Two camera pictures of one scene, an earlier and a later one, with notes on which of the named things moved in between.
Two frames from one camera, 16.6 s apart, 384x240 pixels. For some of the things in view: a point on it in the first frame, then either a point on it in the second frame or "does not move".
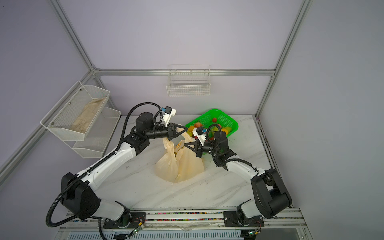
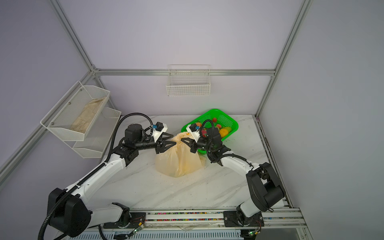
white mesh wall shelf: [71, 120] does not move
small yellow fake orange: [225, 130] does not move
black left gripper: [171, 130] → [162, 147]
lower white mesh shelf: [98, 135] does not move
